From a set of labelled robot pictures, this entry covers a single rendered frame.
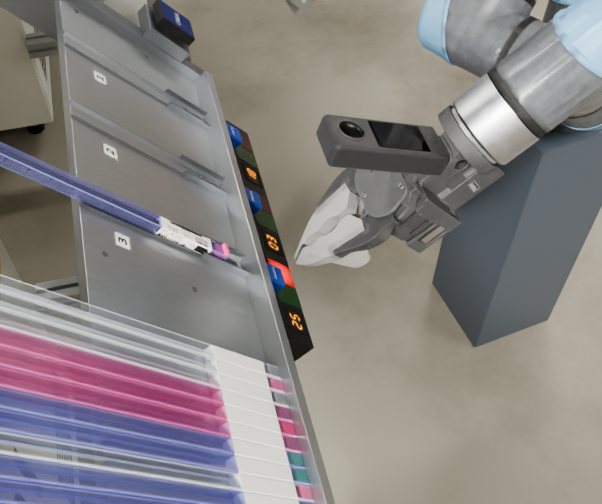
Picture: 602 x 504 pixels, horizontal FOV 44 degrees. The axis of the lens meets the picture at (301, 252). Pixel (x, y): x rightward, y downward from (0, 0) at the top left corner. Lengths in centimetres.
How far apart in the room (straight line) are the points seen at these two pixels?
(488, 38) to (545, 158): 42
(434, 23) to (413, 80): 132
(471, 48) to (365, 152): 20
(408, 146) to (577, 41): 16
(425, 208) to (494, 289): 72
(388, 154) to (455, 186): 9
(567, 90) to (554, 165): 54
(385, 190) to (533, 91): 15
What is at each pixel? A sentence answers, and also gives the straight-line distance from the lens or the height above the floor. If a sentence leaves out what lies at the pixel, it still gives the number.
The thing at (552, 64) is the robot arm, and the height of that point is 93.
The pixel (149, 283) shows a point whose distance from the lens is 62.
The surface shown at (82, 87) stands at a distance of 76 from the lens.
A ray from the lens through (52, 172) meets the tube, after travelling 61.
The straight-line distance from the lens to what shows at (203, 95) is 92.
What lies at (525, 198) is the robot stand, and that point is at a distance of 122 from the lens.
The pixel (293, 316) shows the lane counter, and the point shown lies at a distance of 78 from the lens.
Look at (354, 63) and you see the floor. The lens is 217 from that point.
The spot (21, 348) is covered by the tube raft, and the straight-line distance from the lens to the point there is 49.
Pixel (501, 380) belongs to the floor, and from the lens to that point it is 154.
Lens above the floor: 131
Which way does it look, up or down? 51 degrees down
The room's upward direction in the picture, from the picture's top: straight up
